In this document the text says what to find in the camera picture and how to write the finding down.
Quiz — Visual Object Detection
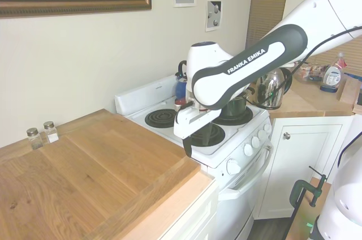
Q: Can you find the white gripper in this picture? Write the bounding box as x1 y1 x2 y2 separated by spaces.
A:
173 106 223 158

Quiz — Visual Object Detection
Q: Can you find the stainless steel pot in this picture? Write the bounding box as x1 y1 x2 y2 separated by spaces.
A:
222 87 257 118

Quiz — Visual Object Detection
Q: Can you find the black coil burner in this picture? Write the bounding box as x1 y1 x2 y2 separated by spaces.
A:
189 123 226 147
212 106 254 126
144 109 178 128

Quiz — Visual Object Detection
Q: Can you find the white electric stove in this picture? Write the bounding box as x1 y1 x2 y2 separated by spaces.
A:
114 74 274 240

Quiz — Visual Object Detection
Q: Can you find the blue enamel kettle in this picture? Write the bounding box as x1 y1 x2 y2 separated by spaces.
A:
174 60 189 105

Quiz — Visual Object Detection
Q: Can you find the white kitchen cabinet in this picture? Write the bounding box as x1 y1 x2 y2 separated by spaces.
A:
157 179 221 240

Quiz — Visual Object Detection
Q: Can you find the silver electric kettle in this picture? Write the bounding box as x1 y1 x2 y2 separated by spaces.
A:
254 67 294 109

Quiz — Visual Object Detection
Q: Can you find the large wooden cutting board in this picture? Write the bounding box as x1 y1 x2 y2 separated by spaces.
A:
0 108 202 240

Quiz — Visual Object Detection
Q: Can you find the green metal clamp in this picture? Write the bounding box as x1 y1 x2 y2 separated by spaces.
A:
290 165 329 208

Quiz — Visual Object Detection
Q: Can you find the white cabinet door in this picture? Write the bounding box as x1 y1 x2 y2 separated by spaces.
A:
252 115 355 221

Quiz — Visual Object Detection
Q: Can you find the medium grey paper print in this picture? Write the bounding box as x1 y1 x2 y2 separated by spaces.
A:
204 0 223 33

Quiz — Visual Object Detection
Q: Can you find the clear plastic snack container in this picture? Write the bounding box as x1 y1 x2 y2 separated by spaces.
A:
294 63 330 85

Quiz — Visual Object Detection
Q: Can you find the glass salt shaker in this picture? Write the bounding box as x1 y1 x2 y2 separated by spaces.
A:
42 121 59 143

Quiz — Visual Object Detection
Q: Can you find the clear dish soap bottle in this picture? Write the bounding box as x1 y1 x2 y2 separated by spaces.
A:
322 52 347 88

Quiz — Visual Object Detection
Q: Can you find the light wooden block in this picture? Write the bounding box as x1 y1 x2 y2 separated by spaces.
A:
336 76 362 102

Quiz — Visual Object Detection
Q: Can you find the glass pepper shaker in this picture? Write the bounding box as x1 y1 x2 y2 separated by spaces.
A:
26 127 44 151

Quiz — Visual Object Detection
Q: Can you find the white oven door handle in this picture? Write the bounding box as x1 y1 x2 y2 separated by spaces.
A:
223 141 274 195

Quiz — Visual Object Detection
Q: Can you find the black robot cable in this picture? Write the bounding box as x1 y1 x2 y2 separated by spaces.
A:
261 25 362 105

